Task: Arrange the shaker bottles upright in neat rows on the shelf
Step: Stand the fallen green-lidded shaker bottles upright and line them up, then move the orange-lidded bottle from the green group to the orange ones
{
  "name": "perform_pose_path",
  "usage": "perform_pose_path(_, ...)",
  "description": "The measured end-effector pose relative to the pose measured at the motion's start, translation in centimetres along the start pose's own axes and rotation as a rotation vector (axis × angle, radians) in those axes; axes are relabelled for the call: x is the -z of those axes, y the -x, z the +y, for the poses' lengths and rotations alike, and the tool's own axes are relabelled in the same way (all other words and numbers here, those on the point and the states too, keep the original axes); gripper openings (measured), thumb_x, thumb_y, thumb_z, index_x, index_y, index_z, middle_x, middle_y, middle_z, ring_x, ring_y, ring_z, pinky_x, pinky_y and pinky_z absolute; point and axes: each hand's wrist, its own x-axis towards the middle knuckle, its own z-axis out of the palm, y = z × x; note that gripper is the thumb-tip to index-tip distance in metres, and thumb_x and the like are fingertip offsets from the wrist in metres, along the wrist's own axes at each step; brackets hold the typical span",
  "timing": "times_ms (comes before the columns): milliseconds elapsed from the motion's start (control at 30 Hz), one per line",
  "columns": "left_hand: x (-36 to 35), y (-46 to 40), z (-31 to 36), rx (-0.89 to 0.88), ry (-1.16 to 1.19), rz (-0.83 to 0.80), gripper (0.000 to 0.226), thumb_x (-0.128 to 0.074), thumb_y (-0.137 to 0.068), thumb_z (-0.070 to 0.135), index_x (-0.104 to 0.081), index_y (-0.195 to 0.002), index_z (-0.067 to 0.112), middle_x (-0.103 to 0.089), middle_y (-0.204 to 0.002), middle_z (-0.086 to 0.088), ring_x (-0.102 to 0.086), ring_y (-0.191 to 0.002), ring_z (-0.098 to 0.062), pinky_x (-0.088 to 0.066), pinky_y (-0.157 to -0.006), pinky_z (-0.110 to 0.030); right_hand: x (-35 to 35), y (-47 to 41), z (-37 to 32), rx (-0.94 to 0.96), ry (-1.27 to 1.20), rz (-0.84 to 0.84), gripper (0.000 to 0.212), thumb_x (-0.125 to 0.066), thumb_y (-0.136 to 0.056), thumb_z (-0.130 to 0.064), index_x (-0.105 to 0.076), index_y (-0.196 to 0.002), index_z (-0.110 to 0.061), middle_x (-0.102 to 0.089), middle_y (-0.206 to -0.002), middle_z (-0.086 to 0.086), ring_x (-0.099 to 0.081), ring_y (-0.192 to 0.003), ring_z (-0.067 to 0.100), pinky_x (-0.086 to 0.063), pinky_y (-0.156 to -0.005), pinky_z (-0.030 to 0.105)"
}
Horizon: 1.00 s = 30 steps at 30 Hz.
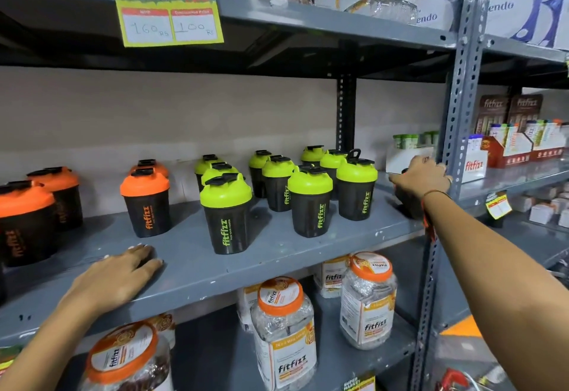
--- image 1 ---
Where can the brown product box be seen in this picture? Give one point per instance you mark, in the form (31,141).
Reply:
(526,106)
(491,108)

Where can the grey metal shelf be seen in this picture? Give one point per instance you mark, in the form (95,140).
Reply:
(186,266)

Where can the white paper pack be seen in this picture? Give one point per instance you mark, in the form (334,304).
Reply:
(433,13)

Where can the person's right hand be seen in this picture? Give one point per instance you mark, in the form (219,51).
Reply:
(424,177)

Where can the person's right forearm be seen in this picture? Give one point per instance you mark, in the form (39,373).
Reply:
(511,293)

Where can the person's left forearm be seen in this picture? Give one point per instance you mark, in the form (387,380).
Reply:
(40,350)

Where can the green yellow price tag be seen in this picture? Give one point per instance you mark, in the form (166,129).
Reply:
(499,206)
(358,385)
(169,26)

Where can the grey slotted metal rack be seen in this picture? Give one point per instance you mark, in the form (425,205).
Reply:
(511,179)

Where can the group of small white boxes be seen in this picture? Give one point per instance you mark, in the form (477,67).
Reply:
(541,214)

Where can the orange flat box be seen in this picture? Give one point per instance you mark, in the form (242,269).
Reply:
(464,328)

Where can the row of green tubes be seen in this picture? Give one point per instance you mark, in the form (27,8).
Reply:
(402,141)

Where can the red display box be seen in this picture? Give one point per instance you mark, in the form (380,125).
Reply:
(502,157)
(549,153)

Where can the white blue tissue pack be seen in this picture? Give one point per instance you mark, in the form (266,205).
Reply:
(511,8)
(558,22)

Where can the person's left hand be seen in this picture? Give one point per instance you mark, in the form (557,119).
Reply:
(111,279)

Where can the group of green-lid shakers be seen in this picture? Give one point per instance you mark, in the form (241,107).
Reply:
(226,226)

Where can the group of orange-lid shakers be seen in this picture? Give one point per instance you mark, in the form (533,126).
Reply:
(66,204)

